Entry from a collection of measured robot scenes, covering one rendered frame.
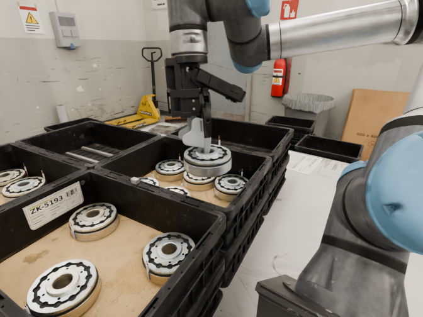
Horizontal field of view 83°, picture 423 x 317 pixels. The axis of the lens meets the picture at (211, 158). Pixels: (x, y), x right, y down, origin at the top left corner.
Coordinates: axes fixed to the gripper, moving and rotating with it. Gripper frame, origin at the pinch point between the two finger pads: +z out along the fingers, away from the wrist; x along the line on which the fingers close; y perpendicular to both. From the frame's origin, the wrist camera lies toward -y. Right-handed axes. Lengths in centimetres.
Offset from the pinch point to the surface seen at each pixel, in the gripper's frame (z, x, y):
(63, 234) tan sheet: 16.6, -3.1, 33.3
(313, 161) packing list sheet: 24, -45, -66
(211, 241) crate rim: 10.5, 18.4, 4.0
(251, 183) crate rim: 7.8, 4.4, -9.5
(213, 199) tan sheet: 16.2, -7.4, -3.4
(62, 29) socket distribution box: -91, -330, 102
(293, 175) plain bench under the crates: 26, -35, -47
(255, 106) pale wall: 19, -283, -146
